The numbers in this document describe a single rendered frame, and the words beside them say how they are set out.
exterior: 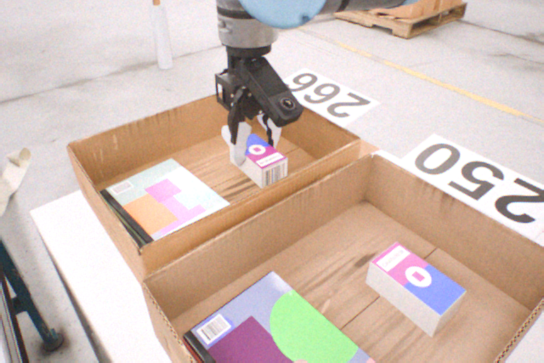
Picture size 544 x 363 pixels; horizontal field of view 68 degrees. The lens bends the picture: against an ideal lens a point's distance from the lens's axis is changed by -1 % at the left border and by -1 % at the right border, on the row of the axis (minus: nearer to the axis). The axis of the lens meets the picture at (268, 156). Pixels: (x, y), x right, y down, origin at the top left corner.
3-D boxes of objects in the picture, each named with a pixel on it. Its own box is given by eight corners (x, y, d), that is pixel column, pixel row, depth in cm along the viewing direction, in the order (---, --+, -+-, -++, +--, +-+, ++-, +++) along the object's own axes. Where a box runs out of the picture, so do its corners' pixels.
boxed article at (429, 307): (431, 339, 47) (440, 316, 45) (364, 284, 54) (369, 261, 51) (456, 313, 50) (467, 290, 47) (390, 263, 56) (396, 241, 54)
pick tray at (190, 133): (357, 187, 71) (365, 138, 65) (151, 306, 51) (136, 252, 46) (257, 121, 89) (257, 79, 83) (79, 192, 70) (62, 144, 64)
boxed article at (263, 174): (254, 153, 78) (253, 133, 76) (287, 178, 72) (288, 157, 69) (229, 163, 76) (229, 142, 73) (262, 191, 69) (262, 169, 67)
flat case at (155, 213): (172, 164, 73) (171, 156, 72) (240, 218, 62) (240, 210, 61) (100, 198, 66) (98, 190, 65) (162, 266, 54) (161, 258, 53)
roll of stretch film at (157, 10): (167, 62, 310) (156, -7, 281) (176, 65, 305) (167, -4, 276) (155, 66, 303) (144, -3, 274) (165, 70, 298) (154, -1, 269)
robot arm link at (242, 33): (291, 11, 58) (235, 24, 54) (290, 44, 61) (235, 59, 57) (255, -2, 64) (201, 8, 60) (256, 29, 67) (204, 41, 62)
